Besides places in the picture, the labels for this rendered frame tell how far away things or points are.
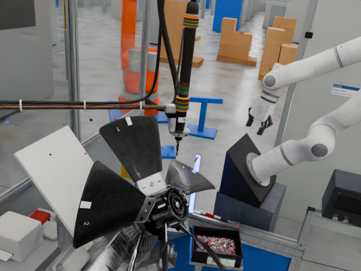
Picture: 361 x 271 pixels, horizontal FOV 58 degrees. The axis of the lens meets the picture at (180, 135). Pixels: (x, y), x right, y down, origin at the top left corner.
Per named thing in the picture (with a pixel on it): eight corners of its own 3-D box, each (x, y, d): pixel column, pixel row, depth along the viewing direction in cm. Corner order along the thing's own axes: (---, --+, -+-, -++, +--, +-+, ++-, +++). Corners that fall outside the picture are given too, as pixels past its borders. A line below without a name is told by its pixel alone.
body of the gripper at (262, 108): (256, 91, 151) (246, 113, 155) (271, 100, 143) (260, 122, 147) (267, 93, 155) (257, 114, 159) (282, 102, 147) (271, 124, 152)
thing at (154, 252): (159, 271, 127) (147, 262, 125) (162, 258, 132) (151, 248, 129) (175, 266, 124) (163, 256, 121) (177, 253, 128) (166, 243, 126)
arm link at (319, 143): (296, 157, 165) (340, 136, 151) (291, 177, 151) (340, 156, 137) (282, 139, 164) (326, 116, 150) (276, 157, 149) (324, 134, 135)
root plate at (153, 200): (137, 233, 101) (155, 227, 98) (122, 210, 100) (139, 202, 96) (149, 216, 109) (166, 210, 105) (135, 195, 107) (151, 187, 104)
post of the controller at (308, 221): (297, 244, 149) (308, 209, 141) (297, 241, 151) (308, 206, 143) (304, 247, 148) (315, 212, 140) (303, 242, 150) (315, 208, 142)
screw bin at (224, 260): (189, 263, 138) (192, 250, 136) (190, 236, 154) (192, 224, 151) (240, 269, 138) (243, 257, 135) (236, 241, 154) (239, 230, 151)
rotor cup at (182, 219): (153, 245, 107) (185, 234, 101) (129, 210, 105) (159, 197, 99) (169, 220, 120) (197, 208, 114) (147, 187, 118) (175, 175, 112)
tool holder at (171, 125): (165, 137, 103) (168, 108, 99) (160, 129, 110) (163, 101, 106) (192, 137, 106) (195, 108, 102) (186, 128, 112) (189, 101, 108)
